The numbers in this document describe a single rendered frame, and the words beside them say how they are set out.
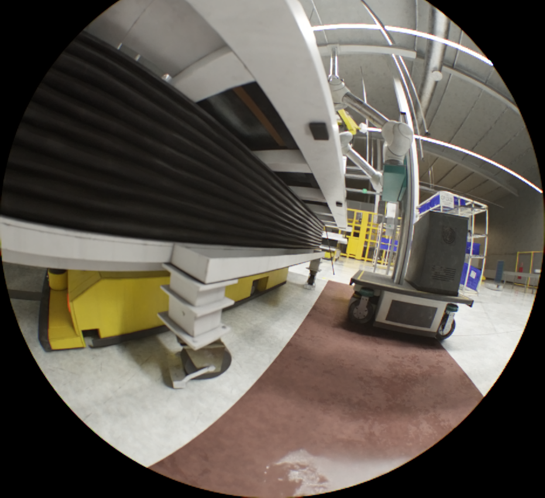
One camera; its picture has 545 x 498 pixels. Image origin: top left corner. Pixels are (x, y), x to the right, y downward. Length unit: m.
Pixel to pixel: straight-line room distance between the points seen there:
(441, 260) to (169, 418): 1.44
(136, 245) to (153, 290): 0.29
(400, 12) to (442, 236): 9.86
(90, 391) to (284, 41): 0.84
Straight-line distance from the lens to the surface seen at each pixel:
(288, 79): 0.35
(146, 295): 0.65
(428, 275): 1.27
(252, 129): 0.73
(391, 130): 1.22
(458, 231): 1.36
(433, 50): 8.49
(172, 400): 0.58
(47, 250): 0.38
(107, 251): 0.38
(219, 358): 0.55
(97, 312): 0.63
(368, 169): 1.96
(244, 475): 0.50
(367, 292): 1.21
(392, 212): 3.89
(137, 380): 0.63
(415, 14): 10.47
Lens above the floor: 0.50
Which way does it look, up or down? 3 degrees up
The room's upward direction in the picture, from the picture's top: 12 degrees clockwise
